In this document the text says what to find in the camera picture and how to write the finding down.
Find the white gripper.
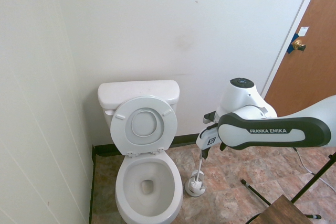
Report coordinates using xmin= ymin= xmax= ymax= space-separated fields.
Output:
xmin=196 ymin=125 xmax=227 ymax=161

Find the white toilet brush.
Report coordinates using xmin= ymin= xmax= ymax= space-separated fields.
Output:
xmin=187 ymin=150 xmax=206 ymax=193

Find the white toilet brush holder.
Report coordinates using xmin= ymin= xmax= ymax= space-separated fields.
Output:
xmin=184 ymin=170 xmax=206 ymax=197

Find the white toilet bowl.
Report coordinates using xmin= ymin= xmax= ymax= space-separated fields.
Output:
xmin=114 ymin=152 xmax=184 ymax=224

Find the white toilet seat and lid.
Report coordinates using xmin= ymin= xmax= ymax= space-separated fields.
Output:
xmin=110 ymin=95 xmax=179 ymax=158

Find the white toilet tank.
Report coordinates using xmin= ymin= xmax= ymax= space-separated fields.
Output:
xmin=97 ymin=80 xmax=181 ymax=133

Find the dark wooden table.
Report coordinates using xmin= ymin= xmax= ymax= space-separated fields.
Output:
xmin=258 ymin=194 xmax=320 ymax=224

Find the brown wooden door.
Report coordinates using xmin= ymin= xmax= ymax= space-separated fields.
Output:
xmin=264 ymin=0 xmax=336 ymax=125

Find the blue tape strip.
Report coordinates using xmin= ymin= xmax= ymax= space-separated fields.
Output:
xmin=287 ymin=33 xmax=300 ymax=55

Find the brass door knob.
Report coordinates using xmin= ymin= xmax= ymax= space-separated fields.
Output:
xmin=292 ymin=39 xmax=307 ymax=52

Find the black camera tripod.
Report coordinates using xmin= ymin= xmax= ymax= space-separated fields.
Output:
xmin=240 ymin=151 xmax=336 ymax=221

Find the white floor cable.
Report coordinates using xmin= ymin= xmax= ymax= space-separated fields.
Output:
xmin=293 ymin=147 xmax=336 ymax=190

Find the white door frame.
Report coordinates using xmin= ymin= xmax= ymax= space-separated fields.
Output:
xmin=259 ymin=0 xmax=326 ymax=99

